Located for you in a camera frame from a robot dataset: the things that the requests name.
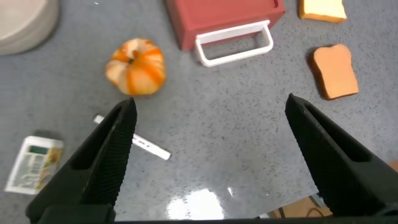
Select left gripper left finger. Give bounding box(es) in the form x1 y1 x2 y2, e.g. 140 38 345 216
25 96 138 224

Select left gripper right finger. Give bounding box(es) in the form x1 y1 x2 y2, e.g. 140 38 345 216
284 93 398 218

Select red drawer cabinet case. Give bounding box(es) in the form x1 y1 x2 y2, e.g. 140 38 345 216
164 0 286 52

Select white marker pen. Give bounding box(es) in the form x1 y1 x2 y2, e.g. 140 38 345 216
93 114 172 161

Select small white drink carton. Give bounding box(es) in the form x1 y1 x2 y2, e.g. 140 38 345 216
4 136 65 195

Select brown toast slice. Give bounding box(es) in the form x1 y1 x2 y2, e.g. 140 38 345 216
308 43 360 101

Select orange and white pumpkin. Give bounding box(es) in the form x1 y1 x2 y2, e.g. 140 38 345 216
104 37 167 96

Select beige ribbed bowl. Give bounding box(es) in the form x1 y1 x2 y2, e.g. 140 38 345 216
0 0 60 56

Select white bread slice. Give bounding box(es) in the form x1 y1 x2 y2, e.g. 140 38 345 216
298 0 348 24

